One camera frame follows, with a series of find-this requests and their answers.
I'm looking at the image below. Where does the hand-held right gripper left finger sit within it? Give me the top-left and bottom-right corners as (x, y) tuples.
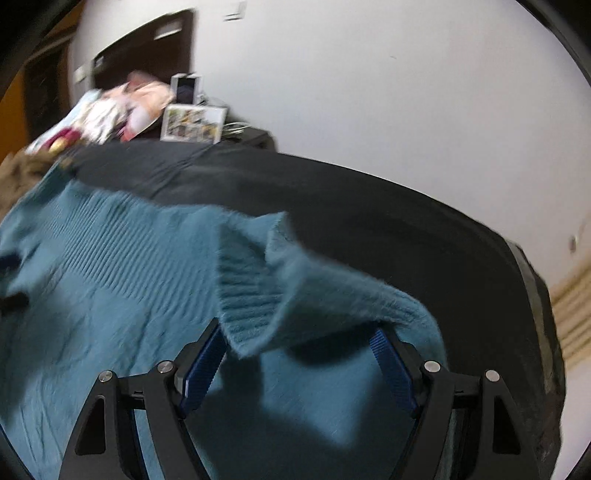
(58, 318), (227, 480)

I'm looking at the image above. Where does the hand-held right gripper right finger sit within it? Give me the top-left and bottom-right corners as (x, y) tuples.
(369, 328), (541, 480)

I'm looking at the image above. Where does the blue knitted sweater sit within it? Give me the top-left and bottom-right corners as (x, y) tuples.
(0, 178), (451, 480)

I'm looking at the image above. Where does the brown cloth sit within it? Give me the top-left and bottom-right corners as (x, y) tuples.
(0, 152), (61, 217)

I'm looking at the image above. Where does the black bed sheet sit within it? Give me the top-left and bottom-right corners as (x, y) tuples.
(69, 138), (568, 480)

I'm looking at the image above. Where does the white printed cloth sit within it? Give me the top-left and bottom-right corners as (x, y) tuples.
(25, 90), (130, 155)

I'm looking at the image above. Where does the dark door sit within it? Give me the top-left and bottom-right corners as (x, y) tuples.
(23, 46), (70, 144)

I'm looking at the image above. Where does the beige curtain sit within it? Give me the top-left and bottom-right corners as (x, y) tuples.
(551, 274), (591, 365)

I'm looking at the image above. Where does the pink blanket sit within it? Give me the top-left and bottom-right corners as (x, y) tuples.
(99, 69), (178, 144)

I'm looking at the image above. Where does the white framed picture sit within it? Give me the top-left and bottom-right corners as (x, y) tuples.
(159, 104), (230, 144)

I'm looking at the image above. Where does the dark nightstand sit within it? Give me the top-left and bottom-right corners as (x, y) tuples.
(222, 122), (278, 151)

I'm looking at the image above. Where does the white box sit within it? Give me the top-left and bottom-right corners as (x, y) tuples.
(170, 73), (204, 108)

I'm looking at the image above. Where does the dark wooden headboard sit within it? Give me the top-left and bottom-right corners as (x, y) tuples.
(90, 8), (195, 100)

